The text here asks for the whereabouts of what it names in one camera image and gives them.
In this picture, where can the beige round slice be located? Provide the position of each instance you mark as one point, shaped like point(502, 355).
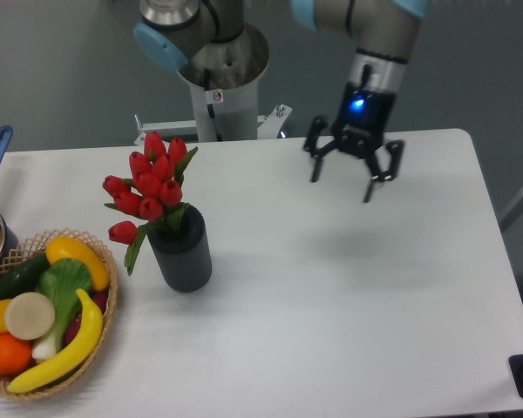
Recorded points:
point(29, 316)

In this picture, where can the purple vegetable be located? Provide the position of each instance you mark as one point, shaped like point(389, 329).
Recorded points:
point(100, 299)

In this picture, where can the orange fruit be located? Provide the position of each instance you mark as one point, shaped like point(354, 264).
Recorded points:
point(15, 355)

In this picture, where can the green cucumber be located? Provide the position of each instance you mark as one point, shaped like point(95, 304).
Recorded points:
point(23, 277)

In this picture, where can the green bok choy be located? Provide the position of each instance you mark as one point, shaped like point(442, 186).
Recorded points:
point(59, 284)

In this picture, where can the woven wicker basket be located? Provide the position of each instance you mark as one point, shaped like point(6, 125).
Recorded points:
point(33, 247)

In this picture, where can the yellow banana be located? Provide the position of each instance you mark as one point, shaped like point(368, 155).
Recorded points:
point(61, 364)

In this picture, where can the red tulip bouquet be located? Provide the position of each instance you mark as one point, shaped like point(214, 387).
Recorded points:
point(152, 194)

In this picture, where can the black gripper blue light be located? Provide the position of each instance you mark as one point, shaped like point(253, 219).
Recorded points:
point(359, 131)

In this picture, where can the white metal base frame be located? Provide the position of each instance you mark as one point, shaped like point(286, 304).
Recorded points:
point(268, 126)

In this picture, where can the yellow squash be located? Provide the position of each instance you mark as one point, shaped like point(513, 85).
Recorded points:
point(65, 247)

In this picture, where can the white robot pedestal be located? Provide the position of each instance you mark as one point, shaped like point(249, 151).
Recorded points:
point(223, 82)

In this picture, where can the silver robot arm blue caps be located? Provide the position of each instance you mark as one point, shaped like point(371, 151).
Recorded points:
point(378, 37)

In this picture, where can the dark grey ribbed vase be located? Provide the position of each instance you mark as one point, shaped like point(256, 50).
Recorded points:
point(184, 260)

